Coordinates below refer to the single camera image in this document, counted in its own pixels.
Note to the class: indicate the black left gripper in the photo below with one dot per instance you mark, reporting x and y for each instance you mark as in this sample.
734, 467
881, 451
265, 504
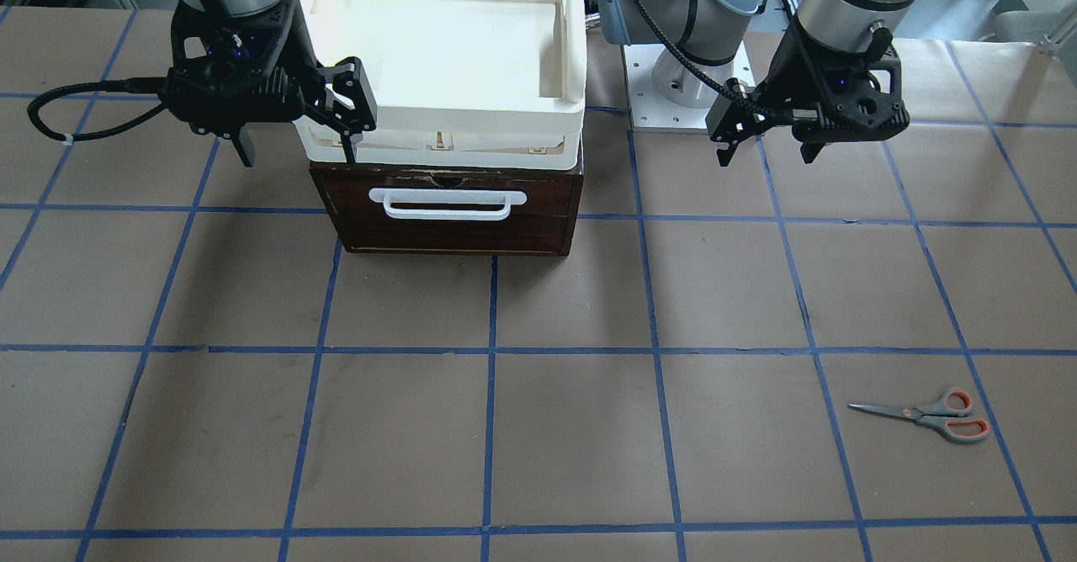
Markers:
793, 67

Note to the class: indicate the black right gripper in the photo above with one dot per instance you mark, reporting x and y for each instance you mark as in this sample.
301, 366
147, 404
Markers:
296, 55

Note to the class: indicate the dark wooden drawer box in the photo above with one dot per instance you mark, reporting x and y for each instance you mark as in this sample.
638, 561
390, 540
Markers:
544, 226

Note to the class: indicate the grey orange scissors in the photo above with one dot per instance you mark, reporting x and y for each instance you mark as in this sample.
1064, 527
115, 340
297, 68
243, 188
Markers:
950, 416

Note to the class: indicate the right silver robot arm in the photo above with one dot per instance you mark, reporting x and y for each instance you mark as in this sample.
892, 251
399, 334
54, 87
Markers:
241, 62

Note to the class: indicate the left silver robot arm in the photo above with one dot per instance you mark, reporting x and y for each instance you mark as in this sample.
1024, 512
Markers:
705, 35

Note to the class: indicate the white plastic tray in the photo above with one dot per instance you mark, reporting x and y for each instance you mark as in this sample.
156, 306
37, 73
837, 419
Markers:
463, 83

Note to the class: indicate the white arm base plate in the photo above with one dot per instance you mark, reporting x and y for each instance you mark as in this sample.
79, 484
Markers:
664, 97

